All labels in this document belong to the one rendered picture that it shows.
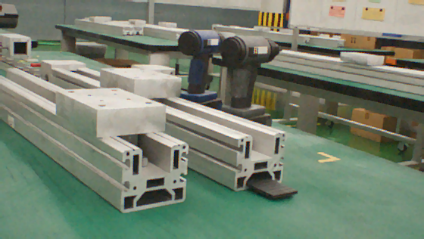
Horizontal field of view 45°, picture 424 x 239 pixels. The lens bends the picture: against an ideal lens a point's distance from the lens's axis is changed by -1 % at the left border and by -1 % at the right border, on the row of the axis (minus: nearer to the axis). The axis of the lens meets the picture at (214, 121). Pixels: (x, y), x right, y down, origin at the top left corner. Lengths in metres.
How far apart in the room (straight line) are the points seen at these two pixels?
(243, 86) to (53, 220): 0.56
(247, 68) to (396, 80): 1.26
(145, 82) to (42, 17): 11.73
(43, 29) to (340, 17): 9.42
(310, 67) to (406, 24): 1.37
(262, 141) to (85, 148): 0.28
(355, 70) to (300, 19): 2.20
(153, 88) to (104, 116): 0.33
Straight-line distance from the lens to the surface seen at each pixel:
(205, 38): 1.22
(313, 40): 5.55
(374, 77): 2.35
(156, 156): 0.73
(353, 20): 4.13
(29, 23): 12.66
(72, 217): 0.68
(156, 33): 4.69
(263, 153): 0.83
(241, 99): 1.09
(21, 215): 0.69
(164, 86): 1.05
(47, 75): 1.50
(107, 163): 0.71
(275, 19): 9.29
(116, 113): 0.72
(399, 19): 3.87
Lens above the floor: 1.05
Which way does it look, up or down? 12 degrees down
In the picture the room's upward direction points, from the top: 4 degrees clockwise
